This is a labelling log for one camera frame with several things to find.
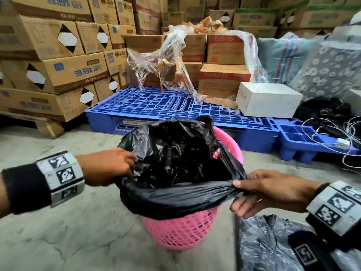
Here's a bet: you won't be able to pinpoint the person's left hand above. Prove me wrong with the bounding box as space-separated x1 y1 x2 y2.
75 147 137 187

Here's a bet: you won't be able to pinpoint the flat brown cardboard piece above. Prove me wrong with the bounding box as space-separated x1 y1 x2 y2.
203 96 238 108

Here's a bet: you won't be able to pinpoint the large blue plastic pallet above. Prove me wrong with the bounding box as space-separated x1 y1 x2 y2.
84 86 281 154

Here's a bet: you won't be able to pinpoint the wrist marker band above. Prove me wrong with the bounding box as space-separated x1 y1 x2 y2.
306 180 361 251
1 151 85 215

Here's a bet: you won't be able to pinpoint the wooden pallet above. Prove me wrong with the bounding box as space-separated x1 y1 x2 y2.
0 111 67 139

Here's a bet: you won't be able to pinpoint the clear plastic wrap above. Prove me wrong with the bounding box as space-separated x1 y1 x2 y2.
126 25 270 104

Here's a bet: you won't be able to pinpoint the torn cardboard scraps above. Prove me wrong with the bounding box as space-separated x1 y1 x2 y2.
182 16 225 34

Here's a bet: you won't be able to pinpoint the person's left forearm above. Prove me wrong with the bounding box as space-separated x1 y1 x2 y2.
0 173 13 219

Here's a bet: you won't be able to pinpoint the left wrist marker band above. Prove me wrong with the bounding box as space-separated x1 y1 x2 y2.
1 151 85 215

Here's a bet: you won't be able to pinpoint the right wrist marker band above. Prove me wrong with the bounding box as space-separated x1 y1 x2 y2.
306 180 361 251

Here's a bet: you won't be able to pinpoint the grey daisy print bag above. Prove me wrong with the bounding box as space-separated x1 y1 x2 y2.
287 33 361 102

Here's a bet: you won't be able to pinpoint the stack of red label boxes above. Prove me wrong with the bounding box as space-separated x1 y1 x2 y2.
124 33 252 100

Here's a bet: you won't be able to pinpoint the person's right hand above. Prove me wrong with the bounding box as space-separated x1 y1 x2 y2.
230 169 322 219

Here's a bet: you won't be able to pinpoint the tangled white cord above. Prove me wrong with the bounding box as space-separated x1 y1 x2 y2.
301 117 361 175

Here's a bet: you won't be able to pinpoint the white foam box stack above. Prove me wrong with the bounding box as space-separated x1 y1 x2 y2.
343 88 361 116

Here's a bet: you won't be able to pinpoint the teal striped woven sack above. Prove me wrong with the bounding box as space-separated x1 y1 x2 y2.
257 32 319 84

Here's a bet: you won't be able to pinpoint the large shiny black plastic sack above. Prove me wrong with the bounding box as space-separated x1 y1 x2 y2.
235 214 361 271

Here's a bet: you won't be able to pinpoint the small blue plastic pallet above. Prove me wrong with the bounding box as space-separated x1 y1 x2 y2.
275 118 361 163

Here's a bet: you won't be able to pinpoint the stack of green label boxes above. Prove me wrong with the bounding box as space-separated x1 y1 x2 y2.
132 0 361 38

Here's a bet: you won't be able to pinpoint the pink plastic mesh basket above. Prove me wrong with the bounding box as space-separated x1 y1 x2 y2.
141 125 244 251

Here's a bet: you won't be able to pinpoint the new black bin liner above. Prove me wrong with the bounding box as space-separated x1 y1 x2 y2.
114 116 249 221

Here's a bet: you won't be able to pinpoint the stack of brown cardboard boxes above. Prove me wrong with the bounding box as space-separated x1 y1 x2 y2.
0 0 137 123

